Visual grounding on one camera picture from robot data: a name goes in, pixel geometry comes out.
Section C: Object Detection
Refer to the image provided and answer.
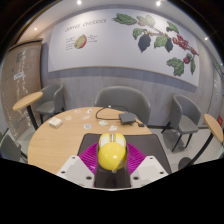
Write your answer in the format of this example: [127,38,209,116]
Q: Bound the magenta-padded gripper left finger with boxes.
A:
[56,142,113,189]

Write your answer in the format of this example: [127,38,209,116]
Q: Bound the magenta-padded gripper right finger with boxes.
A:
[113,143,169,189]

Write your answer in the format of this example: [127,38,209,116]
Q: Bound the yellow computer mouse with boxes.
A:
[96,132,129,173]

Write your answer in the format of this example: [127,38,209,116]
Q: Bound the dark grey mouse pad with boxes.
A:
[77,133,173,175]

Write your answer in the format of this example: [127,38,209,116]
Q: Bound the small white box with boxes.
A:
[48,117,64,129]

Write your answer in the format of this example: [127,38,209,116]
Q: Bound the dark grey flat device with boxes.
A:
[118,112,138,126]

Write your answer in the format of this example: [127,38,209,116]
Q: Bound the grey upholstered chair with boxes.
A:
[94,85,152,127]
[161,93,203,153]
[34,83,66,124]
[0,131,29,164]

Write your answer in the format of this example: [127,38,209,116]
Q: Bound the ceiling spotlights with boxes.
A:
[33,0,211,42]

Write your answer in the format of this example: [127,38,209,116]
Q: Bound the black cable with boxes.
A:
[95,105,130,121]

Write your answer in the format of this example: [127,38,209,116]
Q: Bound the brown wall notice board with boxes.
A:
[0,39,44,139]

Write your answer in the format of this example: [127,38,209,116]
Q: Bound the white plant wall mural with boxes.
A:
[47,7,200,88]

